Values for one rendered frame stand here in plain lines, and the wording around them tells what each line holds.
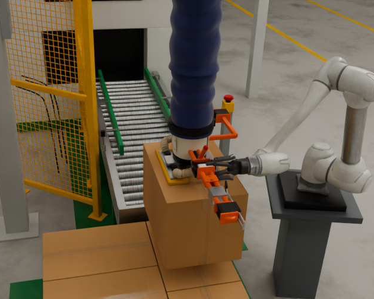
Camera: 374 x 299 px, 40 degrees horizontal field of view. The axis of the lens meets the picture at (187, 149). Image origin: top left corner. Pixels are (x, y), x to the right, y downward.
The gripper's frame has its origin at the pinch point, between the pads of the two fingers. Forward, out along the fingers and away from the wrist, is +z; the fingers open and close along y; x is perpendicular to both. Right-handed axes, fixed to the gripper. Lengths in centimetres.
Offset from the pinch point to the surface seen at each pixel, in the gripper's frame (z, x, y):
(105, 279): 47, 8, 65
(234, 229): -15.7, -4.7, 32.9
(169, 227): 17.3, -5.0, 26.6
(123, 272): 37, 11, 65
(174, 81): 9.7, 24.0, -34.7
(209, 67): -4.5, 16.9, -43.4
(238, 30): -244, 628, 120
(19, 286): 98, 71, 119
